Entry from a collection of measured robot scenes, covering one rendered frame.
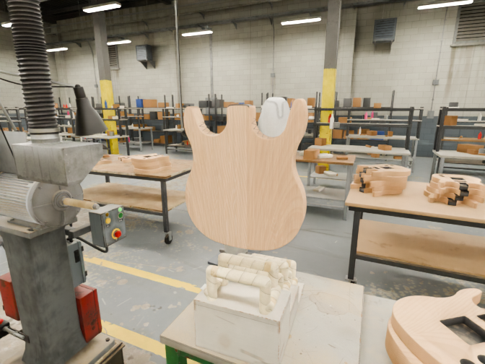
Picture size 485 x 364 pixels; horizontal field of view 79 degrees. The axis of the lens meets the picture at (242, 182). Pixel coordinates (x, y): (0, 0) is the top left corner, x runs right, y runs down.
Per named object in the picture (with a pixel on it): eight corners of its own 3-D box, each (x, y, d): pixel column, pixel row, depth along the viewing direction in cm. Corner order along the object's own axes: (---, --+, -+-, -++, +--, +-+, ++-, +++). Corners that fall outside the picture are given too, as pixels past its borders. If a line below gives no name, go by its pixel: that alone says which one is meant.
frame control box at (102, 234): (68, 253, 166) (60, 211, 160) (99, 238, 185) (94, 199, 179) (99, 262, 157) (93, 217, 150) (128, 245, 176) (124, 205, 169)
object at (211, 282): (205, 300, 89) (203, 272, 86) (209, 293, 92) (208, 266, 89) (214, 302, 88) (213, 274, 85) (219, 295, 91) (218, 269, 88)
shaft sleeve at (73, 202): (61, 202, 132) (66, 196, 134) (67, 206, 135) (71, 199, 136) (90, 208, 125) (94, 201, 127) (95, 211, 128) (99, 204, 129)
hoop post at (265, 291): (258, 313, 83) (258, 284, 81) (260, 306, 86) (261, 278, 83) (268, 315, 82) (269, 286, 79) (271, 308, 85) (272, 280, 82)
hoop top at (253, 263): (216, 263, 94) (216, 254, 93) (220, 258, 97) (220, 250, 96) (276, 276, 87) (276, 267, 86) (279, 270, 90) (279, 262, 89)
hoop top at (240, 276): (203, 277, 87) (203, 267, 86) (208, 271, 90) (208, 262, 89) (269, 291, 80) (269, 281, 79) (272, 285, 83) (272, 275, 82)
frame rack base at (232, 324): (194, 347, 93) (192, 300, 89) (215, 316, 107) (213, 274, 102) (278, 373, 84) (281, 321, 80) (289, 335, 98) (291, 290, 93)
